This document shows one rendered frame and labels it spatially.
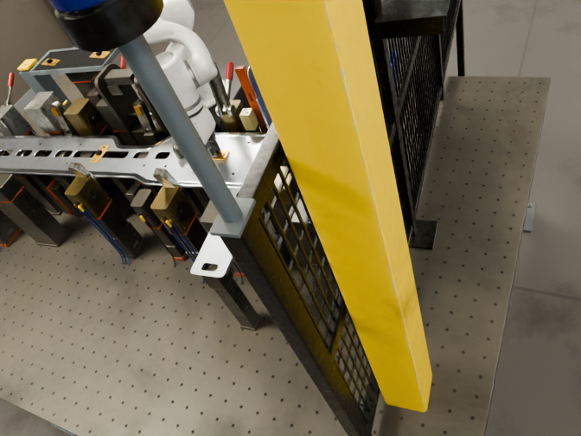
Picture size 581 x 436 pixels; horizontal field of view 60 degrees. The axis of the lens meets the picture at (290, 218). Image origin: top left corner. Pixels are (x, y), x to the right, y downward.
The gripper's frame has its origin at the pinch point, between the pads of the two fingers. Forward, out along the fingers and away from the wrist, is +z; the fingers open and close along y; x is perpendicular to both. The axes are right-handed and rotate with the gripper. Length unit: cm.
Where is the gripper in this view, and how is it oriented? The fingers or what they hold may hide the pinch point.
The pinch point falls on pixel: (212, 149)
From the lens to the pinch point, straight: 152.8
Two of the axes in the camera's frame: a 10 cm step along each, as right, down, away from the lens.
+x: 9.1, 0.6, -4.1
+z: 2.8, 6.2, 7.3
